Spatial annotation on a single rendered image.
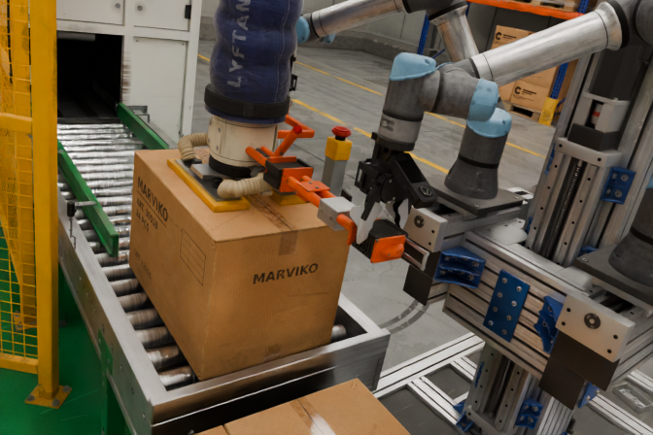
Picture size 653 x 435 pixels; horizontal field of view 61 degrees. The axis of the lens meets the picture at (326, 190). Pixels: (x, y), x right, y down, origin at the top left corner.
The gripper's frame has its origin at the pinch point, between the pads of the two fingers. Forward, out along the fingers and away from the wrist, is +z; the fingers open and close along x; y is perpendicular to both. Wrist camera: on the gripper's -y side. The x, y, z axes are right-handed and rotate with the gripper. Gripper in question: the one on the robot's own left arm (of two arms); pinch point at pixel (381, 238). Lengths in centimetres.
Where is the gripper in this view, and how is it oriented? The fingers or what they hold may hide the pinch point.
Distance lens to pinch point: 110.3
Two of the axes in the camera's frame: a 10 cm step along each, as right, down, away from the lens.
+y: -5.6, -3.9, 7.3
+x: -8.1, 0.7, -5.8
